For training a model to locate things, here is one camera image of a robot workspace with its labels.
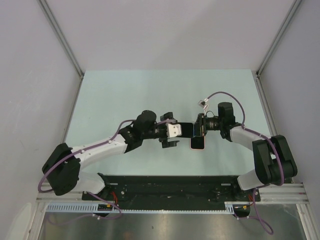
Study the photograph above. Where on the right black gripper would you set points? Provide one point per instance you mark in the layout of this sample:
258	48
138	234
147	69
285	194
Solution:
200	125

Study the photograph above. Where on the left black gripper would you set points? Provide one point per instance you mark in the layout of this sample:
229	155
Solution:
164	142

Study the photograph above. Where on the black phone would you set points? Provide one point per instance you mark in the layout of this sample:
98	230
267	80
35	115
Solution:
187	130

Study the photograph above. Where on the pink cased phone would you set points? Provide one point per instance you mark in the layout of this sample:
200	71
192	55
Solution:
197	143

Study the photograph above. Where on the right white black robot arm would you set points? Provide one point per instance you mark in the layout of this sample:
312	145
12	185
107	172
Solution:
272	156

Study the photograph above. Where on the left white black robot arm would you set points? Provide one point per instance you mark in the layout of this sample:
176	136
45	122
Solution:
63	171

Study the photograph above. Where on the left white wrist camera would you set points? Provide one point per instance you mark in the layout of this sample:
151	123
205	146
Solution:
173	130

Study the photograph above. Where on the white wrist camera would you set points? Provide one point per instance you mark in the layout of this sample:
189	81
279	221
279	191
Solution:
204	105
173	130

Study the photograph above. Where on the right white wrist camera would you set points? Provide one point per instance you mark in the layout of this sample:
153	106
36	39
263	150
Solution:
204	105

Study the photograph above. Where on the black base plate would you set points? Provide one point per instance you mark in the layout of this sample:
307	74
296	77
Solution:
217	188

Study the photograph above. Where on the aluminium frame rail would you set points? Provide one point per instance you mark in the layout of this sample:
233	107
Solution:
288	193

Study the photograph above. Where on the white slotted cable duct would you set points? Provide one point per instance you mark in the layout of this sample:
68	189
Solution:
102	208

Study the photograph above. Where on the left aluminium corner post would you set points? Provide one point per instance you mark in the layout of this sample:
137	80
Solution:
58	32

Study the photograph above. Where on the aluminium corner post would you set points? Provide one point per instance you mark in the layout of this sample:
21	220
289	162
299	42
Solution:
58	32
289	17

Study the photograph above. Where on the right aluminium corner post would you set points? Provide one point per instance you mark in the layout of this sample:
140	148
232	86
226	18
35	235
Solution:
289	17

